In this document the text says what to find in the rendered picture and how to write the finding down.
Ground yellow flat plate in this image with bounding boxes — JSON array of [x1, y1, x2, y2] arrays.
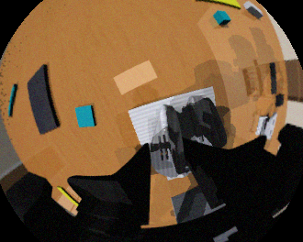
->
[[202, 0, 241, 8]]

